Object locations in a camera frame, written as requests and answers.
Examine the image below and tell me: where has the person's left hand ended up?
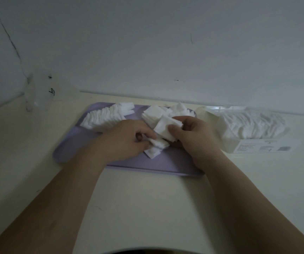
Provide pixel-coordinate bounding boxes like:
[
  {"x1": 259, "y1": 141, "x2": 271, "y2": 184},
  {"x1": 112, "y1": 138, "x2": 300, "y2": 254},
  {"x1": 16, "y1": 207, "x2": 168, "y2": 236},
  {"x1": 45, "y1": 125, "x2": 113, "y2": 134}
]
[{"x1": 96, "y1": 119, "x2": 158, "y2": 165}]

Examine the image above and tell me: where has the person's right hand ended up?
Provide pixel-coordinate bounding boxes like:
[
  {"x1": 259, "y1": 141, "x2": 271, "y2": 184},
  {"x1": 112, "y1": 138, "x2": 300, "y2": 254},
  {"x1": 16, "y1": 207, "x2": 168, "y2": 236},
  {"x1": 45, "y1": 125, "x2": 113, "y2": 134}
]
[{"x1": 167, "y1": 115, "x2": 223, "y2": 171}]

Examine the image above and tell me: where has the white cotton pad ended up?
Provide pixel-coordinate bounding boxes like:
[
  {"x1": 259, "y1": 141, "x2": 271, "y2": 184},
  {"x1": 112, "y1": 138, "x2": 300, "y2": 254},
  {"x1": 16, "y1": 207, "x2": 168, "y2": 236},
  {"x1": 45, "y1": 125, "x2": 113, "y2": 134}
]
[{"x1": 153, "y1": 115, "x2": 184, "y2": 143}]

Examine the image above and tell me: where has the small bundle of cotton pads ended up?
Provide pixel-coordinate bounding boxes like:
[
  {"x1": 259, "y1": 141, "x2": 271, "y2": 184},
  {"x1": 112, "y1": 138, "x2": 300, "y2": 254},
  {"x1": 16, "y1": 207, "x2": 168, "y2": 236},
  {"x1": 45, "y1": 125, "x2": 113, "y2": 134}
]
[{"x1": 144, "y1": 137, "x2": 171, "y2": 159}]

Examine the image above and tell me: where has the person's right forearm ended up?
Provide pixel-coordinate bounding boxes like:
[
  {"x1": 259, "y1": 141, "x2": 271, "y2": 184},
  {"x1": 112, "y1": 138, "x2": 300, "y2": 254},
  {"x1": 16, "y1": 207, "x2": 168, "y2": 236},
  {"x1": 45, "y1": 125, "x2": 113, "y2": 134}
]
[{"x1": 200, "y1": 152, "x2": 304, "y2": 254}]

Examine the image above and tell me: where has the person's left forearm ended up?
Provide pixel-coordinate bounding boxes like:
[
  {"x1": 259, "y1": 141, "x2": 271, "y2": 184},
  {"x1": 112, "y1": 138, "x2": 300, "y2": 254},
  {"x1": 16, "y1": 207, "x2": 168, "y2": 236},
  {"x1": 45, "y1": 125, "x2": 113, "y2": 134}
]
[{"x1": 0, "y1": 149, "x2": 109, "y2": 254}]

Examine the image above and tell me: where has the loose pile of cotton pads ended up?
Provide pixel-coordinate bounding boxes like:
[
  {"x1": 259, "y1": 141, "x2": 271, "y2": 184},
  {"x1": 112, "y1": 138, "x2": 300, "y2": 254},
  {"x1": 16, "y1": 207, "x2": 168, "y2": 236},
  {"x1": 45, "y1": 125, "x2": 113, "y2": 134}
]
[{"x1": 141, "y1": 102, "x2": 195, "y2": 130}]

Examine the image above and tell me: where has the row of white cotton pads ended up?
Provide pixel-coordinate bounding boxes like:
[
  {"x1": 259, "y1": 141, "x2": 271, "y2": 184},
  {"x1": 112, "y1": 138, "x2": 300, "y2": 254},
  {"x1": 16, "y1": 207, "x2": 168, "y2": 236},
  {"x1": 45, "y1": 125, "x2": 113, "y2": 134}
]
[{"x1": 80, "y1": 102, "x2": 135, "y2": 131}]

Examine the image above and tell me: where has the purple plastic tray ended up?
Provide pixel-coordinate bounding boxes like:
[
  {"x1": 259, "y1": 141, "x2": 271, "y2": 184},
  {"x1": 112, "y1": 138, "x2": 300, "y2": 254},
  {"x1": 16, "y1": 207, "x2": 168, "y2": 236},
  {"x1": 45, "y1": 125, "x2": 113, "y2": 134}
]
[{"x1": 53, "y1": 102, "x2": 206, "y2": 177}]

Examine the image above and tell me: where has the boxed stack of cotton pads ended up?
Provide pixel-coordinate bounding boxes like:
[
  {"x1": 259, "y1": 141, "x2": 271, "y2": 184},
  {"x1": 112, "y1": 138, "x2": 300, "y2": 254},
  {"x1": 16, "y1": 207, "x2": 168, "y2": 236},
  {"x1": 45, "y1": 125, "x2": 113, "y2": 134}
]
[{"x1": 221, "y1": 109, "x2": 290, "y2": 141}]

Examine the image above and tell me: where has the clear plastic pad box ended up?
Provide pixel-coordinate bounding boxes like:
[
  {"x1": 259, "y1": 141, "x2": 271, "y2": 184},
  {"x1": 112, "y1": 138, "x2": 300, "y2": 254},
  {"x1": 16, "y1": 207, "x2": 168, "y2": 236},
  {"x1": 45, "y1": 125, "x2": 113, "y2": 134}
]
[{"x1": 194, "y1": 105, "x2": 301, "y2": 154}]

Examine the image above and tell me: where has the clear plastic bag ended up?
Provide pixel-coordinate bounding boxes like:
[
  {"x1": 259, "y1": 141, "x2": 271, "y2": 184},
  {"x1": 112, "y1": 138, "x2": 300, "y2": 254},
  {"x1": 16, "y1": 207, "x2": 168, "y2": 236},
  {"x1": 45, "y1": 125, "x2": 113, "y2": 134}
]
[{"x1": 25, "y1": 70, "x2": 80, "y2": 113}]

